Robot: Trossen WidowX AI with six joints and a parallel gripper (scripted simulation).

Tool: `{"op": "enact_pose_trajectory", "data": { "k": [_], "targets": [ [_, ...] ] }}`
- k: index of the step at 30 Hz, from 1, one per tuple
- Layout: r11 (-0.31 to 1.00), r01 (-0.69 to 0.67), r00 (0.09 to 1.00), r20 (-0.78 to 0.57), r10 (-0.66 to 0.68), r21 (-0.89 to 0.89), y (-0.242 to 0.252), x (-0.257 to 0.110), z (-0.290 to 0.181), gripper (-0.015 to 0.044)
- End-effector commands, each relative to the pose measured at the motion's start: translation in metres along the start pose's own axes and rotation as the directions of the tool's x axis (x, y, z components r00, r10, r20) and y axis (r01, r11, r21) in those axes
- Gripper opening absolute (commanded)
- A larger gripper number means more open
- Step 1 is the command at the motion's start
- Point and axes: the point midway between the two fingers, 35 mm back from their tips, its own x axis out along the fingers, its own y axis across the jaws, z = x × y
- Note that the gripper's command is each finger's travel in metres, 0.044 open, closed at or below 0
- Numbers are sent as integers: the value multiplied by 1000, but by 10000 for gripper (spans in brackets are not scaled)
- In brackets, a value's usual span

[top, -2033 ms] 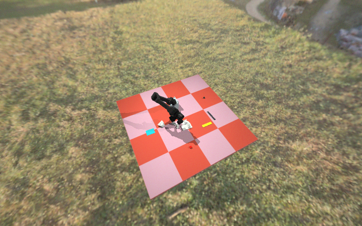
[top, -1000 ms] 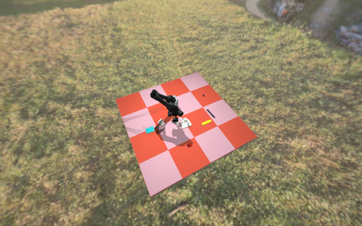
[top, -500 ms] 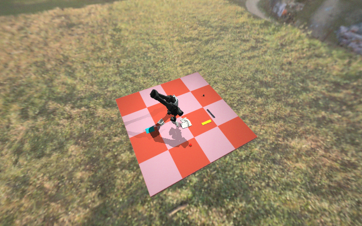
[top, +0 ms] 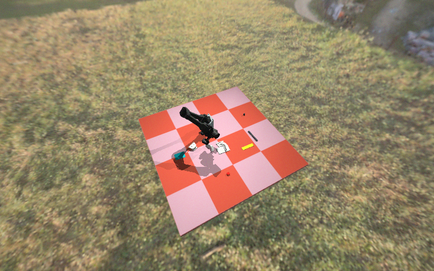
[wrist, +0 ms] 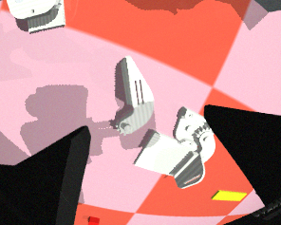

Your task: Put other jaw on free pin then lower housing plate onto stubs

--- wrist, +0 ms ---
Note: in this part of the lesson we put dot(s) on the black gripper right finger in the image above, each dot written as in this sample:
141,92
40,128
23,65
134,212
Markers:
253,139

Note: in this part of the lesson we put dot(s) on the yellow flat block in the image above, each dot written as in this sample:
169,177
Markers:
228,195

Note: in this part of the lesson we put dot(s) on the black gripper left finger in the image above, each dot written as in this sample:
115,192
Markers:
44,189

